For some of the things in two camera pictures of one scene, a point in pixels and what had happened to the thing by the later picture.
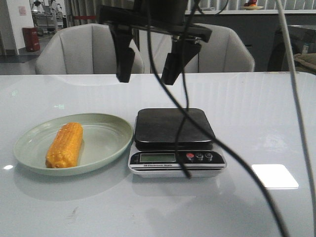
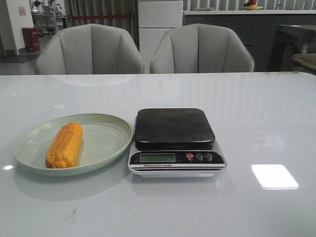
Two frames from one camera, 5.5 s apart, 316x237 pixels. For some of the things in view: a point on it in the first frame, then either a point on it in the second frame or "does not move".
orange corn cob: [64, 148] does not move
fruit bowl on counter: [251, 5] does not move
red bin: [31, 38] does not move
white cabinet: [161, 45] to [155, 18]
